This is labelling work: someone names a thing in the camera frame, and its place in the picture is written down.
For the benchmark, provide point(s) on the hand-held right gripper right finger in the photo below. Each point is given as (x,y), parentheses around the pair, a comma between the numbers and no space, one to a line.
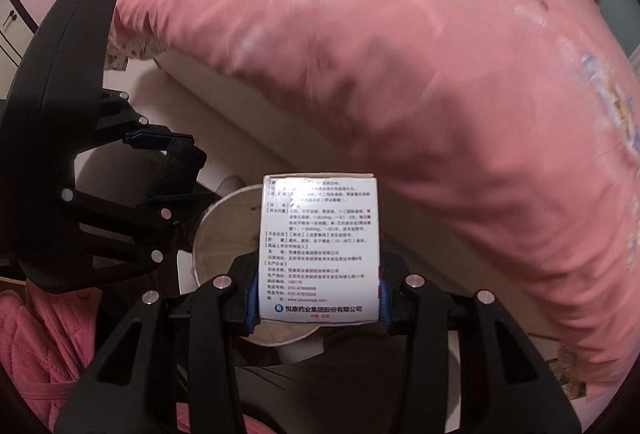
(384,309)

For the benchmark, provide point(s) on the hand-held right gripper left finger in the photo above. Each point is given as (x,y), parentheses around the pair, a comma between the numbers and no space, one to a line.
(250,314)

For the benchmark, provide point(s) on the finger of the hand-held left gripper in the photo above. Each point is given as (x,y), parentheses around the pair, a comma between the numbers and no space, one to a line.
(125,209)
(155,136)

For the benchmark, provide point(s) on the white bin with plastic liner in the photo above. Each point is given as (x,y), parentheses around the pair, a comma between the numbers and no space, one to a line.
(225,239)

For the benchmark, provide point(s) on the long white medicine box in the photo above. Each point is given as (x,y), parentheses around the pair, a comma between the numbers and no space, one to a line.
(320,244)

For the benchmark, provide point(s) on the printed bed sheet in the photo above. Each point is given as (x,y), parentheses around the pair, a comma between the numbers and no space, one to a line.
(130,46)

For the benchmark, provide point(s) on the cream wardrobe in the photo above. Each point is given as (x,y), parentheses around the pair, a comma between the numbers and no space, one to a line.
(15,24)

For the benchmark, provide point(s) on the pink quilted robe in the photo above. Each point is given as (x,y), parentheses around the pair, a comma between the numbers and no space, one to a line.
(40,344)

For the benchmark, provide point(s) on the pink floral blanket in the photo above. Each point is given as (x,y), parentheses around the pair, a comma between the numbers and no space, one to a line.
(400,89)

